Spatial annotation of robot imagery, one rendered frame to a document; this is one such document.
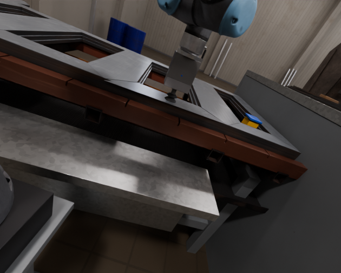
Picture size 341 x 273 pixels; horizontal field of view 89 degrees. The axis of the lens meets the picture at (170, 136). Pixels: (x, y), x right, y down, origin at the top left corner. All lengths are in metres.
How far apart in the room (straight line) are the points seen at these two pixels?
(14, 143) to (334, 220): 0.95
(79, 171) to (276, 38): 11.10
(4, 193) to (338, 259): 0.81
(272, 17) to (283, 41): 1.29
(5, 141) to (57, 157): 0.13
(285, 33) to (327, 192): 10.83
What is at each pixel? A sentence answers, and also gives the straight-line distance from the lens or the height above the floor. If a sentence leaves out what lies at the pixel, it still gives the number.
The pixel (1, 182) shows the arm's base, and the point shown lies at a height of 0.80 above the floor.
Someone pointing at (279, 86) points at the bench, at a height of 1.04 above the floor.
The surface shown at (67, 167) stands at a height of 0.68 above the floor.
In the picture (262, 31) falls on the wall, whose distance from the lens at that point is 11.06.
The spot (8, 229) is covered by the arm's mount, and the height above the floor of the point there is 0.75.
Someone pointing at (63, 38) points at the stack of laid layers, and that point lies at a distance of 1.13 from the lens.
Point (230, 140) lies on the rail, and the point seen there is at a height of 0.83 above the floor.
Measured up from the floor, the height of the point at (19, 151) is 0.68.
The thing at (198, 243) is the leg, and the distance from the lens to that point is 1.22.
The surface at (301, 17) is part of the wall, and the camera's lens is 11.70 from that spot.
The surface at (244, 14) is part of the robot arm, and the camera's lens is 0.41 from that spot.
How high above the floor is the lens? 1.05
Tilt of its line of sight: 28 degrees down
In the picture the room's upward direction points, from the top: 25 degrees clockwise
